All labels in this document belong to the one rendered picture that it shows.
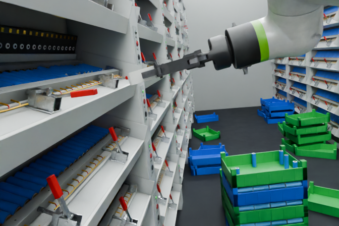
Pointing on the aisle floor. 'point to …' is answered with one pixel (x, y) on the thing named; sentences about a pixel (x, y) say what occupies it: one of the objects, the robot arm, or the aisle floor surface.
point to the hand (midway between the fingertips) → (143, 75)
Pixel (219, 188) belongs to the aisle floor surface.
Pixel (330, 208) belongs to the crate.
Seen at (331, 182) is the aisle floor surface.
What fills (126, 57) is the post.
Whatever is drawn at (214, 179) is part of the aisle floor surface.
